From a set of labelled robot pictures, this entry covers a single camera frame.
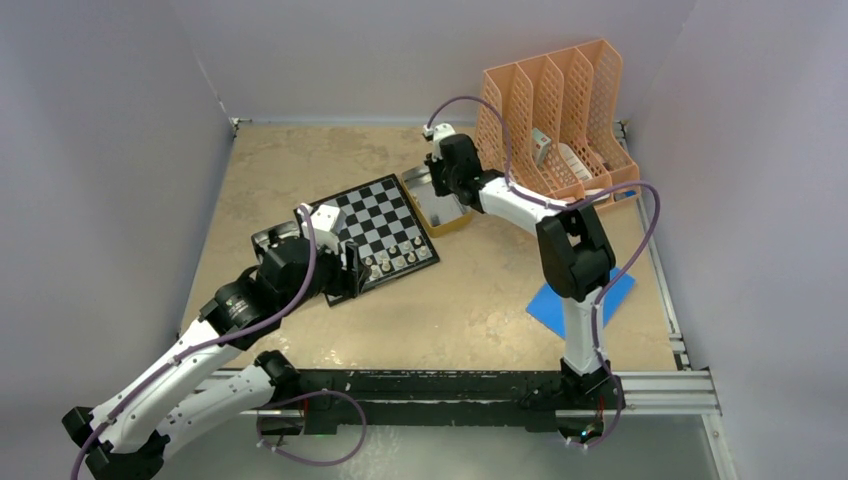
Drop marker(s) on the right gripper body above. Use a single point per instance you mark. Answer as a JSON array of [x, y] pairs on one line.
[[444, 180]]

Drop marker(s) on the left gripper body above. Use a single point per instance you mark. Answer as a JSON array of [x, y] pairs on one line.
[[330, 277]]

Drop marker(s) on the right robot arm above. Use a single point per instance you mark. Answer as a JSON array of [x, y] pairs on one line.
[[576, 255]]

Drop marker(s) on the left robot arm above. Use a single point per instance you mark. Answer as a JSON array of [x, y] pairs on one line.
[[132, 435]]

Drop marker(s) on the yellow tray of white pieces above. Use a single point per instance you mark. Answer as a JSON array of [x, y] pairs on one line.
[[439, 215]]

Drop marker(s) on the silver tray of black pieces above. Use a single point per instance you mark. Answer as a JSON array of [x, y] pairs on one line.
[[265, 239]]

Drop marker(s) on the black and white chessboard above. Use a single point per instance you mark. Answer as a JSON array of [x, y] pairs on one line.
[[379, 215]]

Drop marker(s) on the orange file organizer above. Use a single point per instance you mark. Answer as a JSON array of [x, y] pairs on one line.
[[551, 119]]

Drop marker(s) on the white stapler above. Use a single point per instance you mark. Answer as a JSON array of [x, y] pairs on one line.
[[597, 194]]

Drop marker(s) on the black base bar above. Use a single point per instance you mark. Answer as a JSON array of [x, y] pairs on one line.
[[535, 401]]

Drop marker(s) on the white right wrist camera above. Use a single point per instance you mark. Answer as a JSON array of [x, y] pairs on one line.
[[435, 134]]

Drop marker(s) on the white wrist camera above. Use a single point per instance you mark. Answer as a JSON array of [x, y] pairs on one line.
[[435, 134], [322, 224]]

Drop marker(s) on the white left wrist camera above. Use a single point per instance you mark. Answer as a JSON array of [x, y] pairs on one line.
[[322, 224]]

